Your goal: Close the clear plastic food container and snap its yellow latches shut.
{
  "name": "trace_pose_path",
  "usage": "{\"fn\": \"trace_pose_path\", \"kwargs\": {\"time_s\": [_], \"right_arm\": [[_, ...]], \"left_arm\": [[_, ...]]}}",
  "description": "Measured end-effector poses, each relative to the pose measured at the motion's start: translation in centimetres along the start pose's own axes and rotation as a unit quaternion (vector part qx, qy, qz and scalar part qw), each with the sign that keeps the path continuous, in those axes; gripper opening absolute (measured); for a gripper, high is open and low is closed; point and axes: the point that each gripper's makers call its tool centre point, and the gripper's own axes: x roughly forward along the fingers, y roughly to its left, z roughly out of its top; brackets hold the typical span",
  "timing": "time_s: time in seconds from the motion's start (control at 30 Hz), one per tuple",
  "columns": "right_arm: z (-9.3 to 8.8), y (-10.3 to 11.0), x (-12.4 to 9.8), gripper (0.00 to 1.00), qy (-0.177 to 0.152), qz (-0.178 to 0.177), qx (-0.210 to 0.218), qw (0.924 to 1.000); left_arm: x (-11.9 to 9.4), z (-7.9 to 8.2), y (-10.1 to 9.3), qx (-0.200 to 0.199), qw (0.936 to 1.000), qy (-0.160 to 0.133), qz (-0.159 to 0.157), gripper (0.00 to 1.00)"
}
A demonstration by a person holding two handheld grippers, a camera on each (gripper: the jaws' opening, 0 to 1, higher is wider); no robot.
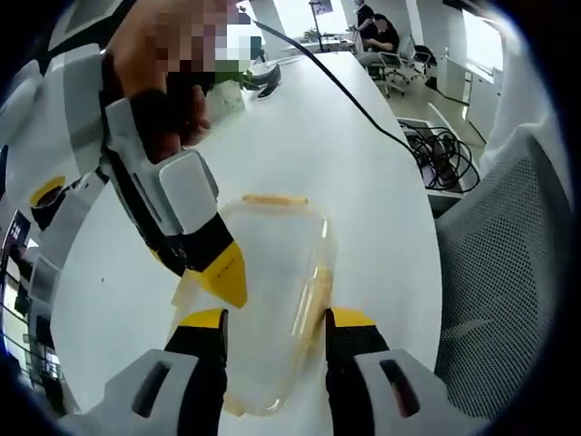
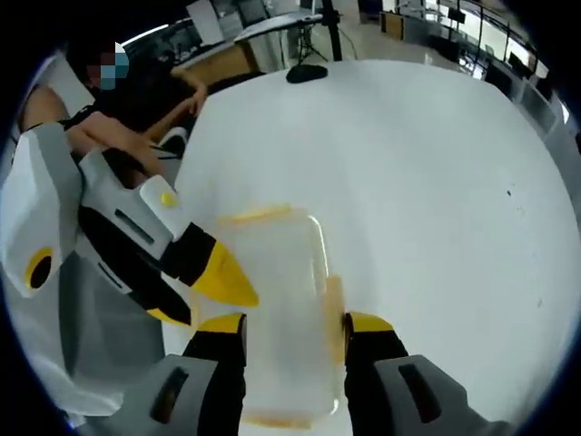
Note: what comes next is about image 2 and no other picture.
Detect white table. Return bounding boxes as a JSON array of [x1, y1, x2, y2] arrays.
[[233, 11, 324, 45]]

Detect clear plastic container yellow buckles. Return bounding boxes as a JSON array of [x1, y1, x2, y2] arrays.
[[190, 203, 349, 431]]

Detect wooden cabinet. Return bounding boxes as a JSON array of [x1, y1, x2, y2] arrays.
[[379, 9, 407, 40]]

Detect black computer mouse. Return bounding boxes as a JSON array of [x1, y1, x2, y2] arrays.
[[285, 64, 329, 84]]

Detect grey desk partition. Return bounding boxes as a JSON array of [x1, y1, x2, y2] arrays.
[[517, 76, 571, 137]]

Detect black tripod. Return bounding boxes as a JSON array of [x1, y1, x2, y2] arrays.
[[297, 0, 347, 64]]

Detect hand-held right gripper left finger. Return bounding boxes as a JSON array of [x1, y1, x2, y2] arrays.
[[129, 312, 249, 436]]

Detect person's head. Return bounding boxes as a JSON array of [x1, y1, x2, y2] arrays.
[[67, 40, 137, 105]]

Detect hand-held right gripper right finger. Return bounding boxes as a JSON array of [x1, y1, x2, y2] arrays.
[[342, 311, 513, 436]]

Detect wooden desk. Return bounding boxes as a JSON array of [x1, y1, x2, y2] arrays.
[[174, 26, 273, 92]]

